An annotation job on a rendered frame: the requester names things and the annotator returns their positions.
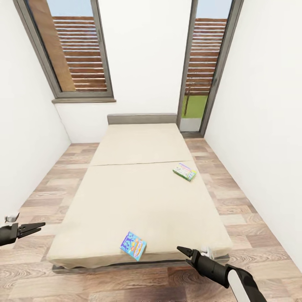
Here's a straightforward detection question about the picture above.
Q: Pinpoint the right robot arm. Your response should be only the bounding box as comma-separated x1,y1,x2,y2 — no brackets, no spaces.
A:
177,245,267,302

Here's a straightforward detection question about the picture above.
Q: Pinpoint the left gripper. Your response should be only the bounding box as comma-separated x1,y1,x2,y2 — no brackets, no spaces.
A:
0,222,46,246

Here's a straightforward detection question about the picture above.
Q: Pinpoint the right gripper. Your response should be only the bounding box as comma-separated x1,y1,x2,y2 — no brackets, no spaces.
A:
177,246,217,281

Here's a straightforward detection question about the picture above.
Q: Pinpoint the board game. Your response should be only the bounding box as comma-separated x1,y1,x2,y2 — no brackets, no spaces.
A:
173,164,196,182
119,232,147,262

